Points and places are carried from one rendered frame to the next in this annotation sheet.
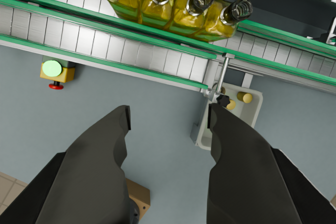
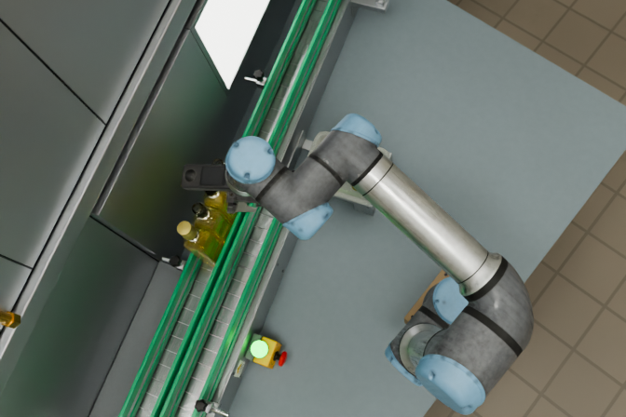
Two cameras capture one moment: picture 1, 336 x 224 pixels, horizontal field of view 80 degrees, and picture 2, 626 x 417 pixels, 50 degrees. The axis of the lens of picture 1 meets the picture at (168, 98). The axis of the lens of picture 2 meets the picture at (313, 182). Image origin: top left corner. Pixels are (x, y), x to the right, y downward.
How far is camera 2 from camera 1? 1.30 m
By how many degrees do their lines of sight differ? 24
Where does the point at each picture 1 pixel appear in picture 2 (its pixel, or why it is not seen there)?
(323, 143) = (407, 48)
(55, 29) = (221, 329)
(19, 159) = not seen: outside the picture
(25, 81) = (276, 400)
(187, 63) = not seen: hidden behind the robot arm
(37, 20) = (210, 343)
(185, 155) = not seen: hidden behind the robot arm
